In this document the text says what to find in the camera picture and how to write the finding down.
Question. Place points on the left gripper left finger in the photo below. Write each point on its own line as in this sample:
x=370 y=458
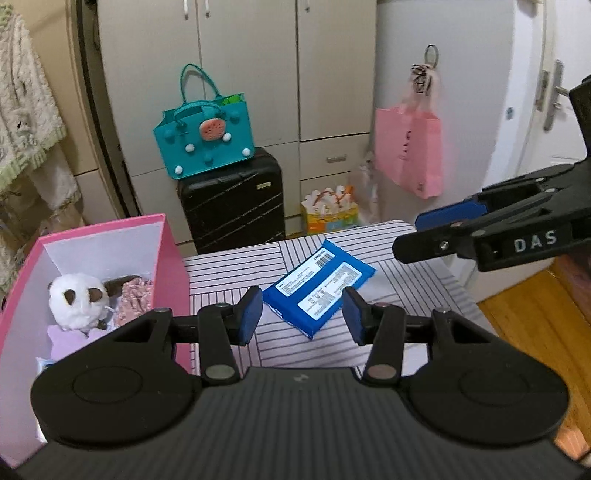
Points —
x=221 y=326

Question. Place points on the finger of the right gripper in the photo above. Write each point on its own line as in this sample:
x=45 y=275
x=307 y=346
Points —
x=466 y=210
x=546 y=225

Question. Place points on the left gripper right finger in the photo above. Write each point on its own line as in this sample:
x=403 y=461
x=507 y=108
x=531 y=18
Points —
x=380 y=325

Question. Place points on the blue wet wipes pack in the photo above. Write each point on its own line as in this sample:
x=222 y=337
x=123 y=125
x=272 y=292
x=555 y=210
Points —
x=308 y=296

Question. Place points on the pink floral cloth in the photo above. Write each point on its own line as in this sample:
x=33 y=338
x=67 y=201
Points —
x=135 y=300

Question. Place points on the white brown plush ball toy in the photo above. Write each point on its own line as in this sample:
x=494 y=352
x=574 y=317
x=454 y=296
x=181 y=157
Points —
x=77 y=301

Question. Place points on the purple plush toy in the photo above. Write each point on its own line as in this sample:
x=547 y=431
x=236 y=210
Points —
x=64 y=343

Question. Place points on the white soft cotton tissue pack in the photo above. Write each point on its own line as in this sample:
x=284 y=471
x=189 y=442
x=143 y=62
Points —
x=43 y=364

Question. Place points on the striped table cloth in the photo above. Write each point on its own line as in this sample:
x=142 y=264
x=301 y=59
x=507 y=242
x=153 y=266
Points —
x=419 y=288

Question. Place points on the pink hanging shopping bag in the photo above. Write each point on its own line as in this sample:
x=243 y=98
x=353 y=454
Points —
x=408 y=138

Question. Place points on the pink cardboard storage box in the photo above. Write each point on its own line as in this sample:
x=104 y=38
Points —
x=142 y=246

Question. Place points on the black suitcase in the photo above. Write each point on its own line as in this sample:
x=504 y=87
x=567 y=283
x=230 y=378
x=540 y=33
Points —
x=235 y=206

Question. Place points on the teal felt handbag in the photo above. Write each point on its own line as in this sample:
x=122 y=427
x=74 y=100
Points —
x=199 y=136

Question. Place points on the white door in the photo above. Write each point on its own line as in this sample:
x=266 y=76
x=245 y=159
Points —
x=558 y=59

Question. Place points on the beige three-door wardrobe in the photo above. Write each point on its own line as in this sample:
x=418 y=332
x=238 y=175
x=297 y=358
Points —
x=187 y=78

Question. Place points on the cream fluffy cardigan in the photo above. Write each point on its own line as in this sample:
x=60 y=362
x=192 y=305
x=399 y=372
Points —
x=31 y=124

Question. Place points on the silver door handle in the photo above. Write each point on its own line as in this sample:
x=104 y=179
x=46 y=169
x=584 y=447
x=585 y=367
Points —
x=555 y=92

